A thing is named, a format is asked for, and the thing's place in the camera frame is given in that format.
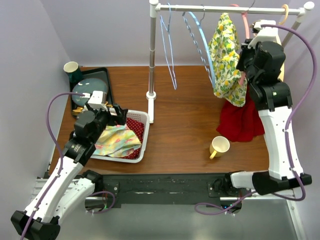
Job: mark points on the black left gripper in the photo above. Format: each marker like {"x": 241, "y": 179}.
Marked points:
{"x": 119, "y": 118}

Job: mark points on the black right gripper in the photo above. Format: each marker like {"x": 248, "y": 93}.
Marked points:
{"x": 245, "y": 51}

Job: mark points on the red polka dot skirt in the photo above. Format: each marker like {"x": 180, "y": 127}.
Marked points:
{"x": 136, "y": 132}

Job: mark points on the pink plastic hanger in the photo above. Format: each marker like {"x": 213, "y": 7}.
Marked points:
{"x": 247, "y": 36}

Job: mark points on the pastel floral skirt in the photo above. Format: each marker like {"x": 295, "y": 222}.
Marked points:
{"x": 117, "y": 141}

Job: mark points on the yellow lemon print garment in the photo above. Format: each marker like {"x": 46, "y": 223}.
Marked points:
{"x": 223, "y": 48}

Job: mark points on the light blue plastic hanger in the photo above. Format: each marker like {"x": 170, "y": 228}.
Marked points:
{"x": 201, "y": 45}

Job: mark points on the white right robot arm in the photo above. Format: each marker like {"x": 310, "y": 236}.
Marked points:
{"x": 266, "y": 111}

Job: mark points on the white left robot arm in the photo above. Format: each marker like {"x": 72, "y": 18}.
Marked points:
{"x": 43, "y": 217}

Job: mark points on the light wooden hanger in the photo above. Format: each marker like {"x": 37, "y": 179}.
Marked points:
{"x": 282, "y": 69}

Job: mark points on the white plastic mesh basket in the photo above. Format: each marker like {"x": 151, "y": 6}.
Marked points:
{"x": 139, "y": 116}

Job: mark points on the gold cutlery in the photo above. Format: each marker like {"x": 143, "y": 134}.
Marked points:
{"x": 79, "y": 109}

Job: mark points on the teal ceramic plate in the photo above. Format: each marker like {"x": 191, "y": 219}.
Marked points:
{"x": 87, "y": 86}

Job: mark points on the black tray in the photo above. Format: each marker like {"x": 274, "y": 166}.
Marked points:
{"x": 99, "y": 73}

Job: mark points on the plain red garment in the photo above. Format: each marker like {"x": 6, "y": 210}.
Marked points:
{"x": 240, "y": 124}

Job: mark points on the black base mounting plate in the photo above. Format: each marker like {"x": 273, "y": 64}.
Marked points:
{"x": 163, "y": 189}

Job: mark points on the dark green cup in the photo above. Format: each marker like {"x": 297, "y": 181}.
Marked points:
{"x": 73, "y": 72}

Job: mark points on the yellow mug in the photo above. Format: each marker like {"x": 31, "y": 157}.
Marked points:
{"x": 219, "y": 146}

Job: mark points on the silver white clothes rack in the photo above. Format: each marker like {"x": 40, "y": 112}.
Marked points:
{"x": 155, "y": 6}

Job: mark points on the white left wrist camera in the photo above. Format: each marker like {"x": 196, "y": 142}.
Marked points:
{"x": 97, "y": 101}

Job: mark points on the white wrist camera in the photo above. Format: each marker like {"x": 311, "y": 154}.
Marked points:
{"x": 263, "y": 34}
{"x": 97, "y": 101}

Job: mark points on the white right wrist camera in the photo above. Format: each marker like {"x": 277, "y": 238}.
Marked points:
{"x": 263, "y": 34}

